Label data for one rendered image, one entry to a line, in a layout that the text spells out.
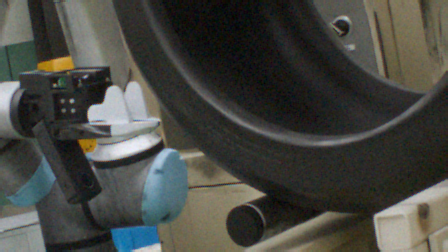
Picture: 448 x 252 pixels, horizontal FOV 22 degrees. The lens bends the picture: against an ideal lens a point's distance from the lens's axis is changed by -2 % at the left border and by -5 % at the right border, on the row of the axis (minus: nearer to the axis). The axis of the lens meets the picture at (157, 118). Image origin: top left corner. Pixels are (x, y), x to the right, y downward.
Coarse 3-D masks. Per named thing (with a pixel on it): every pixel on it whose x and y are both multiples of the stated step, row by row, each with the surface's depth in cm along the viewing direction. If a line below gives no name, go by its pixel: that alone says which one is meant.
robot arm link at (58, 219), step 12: (60, 192) 193; (36, 204) 197; (48, 204) 194; (60, 204) 193; (84, 204) 191; (48, 216) 195; (60, 216) 194; (72, 216) 193; (84, 216) 192; (48, 228) 195; (60, 228) 194; (72, 228) 194; (84, 228) 194; (96, 228) 194; (48, 240) 196; (60, 240) 194; (72, 240) 194
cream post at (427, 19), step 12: (420, 0) 144; (432, 0) 143; (444, 0) 142; (420, 12) 145; (432, 12) 144; (444, 12) 143; (432, 24) 144; (444, 24) 143; (432, 36) 144; (444, 36) 143; (432, 48) 144; (444, 48) 144; (432, 60) 145; (444, 60) 144; (432, 72) 145; (444, 72) 144
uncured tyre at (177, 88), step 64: (128, 0) 125; (192, 0) 140; (256, 0) 146; (192, 64) 123; (256, 64) 144; (320, 64) 143; (192, 128) 123; (256, 128) 117; (320, 128) 140; (384, 128) 107; (320, 192) 115; (384, 192) 111
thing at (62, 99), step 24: (48, 72) 150; (72, 72) 149; (96, 72) 147; (24, 96) 151; (48, 96) 147; (72, 96) 146; (96, 96) 148; (24, 120) 152; (48, 120) 147; (72, 120) 146; (96, 120) 147
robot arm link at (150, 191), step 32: (64, 0) 182; (96, 0) 182; (64, 32) 185; (96, 32) 183; (96, 64) 184; (128, 64) 187; (96, 160) 188; (128, 160) 185; (160, 160) 186; (128, 192) 186; (160, 192) 185; (128, 224) 190
